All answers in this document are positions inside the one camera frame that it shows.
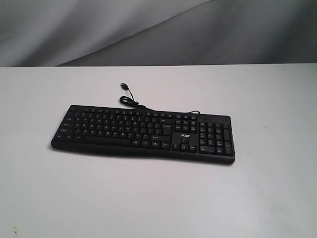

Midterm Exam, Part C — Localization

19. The black acer keyboard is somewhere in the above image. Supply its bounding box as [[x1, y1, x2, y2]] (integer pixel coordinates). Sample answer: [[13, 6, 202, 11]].
[[51, 105, 235, 164]]

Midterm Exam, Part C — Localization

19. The grey backdrop cloth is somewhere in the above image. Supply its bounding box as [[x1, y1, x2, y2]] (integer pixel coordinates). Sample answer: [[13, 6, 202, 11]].
[[0, 0, 317, 67]]

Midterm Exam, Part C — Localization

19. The black keyboard usb cable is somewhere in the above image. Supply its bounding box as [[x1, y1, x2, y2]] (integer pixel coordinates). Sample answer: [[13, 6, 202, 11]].
[[118, 82, 200, 116]]

